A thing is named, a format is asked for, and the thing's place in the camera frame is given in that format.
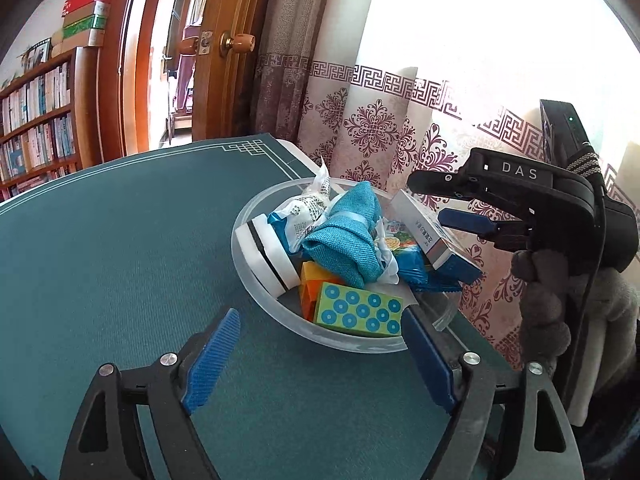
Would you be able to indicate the wooden door frame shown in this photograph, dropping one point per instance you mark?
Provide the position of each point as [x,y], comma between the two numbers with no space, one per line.
[112,85]

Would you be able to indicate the wooden door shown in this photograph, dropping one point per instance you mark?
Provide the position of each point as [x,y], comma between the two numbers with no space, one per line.
[225,100]

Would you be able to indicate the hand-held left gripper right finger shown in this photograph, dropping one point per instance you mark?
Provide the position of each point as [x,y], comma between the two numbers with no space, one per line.
[430,360]

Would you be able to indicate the teal table mat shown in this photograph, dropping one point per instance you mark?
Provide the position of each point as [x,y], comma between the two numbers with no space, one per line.
[125,260]

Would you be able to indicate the large blue noodle snack packet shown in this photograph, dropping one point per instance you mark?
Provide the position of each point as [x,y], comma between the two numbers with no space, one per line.
[402,255]

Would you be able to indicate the wooden door knob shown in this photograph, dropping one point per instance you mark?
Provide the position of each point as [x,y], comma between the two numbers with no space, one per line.
[189,46]
[240,42]

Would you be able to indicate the green block with blue dots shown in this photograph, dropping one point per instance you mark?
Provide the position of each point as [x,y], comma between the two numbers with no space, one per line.
[360,310]

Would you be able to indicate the tan flat box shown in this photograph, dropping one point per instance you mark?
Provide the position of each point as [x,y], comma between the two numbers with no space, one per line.
[102,9]

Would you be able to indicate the blue and white snack packet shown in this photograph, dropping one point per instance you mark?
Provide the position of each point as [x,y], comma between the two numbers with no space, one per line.
[290,220]

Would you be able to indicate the rows of shelved books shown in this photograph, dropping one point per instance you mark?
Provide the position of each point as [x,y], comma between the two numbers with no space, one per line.
[35,100]

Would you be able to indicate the wooden bookshelf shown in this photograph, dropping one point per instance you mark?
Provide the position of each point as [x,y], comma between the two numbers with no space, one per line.
[85,110]

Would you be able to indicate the orange and yellow building block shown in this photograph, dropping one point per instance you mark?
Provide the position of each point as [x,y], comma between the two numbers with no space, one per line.
[310,295]

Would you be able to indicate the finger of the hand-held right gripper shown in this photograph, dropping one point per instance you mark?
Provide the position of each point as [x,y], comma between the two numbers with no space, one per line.
[435,182]
[465,220]

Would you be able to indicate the white medicine box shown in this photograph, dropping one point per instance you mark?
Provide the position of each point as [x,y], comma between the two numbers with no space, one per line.
[420,220]

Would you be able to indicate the turquoise cloth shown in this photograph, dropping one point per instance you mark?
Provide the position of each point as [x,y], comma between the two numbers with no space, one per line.
[350,240]

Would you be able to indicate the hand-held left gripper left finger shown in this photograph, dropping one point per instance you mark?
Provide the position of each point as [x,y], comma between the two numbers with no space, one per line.
[212,360]

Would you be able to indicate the person's right hand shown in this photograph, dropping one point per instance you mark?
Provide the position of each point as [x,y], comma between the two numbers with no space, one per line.
[542,305]

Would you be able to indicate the green flat box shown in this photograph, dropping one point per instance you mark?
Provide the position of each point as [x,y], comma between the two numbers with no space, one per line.
[90,24]

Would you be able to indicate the beige flat box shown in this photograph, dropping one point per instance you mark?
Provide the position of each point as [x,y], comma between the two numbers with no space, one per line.
[82,39]

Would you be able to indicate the patterned curtain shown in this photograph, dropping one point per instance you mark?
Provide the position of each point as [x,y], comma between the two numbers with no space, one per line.
[380,125]

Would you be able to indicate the picture frame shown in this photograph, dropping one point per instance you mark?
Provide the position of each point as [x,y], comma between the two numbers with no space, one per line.
[40,52]

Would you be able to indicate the clear plastic bowl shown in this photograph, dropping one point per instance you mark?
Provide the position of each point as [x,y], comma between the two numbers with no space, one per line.
[300,327]

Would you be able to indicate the white sponge with black stripe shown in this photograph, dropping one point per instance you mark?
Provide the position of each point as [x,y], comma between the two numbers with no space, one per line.
[272,265]

